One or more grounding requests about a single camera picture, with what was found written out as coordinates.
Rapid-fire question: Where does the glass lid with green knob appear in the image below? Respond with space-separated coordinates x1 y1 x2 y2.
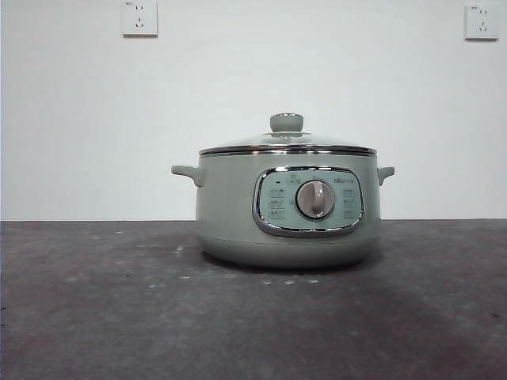
199 112 379 157

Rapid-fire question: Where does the sage green electric pot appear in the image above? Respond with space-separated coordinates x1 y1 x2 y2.
170 151 396 271

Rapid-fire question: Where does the white wall socket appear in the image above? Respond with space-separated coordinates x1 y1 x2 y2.
121 0 159 39
464 4 500 42

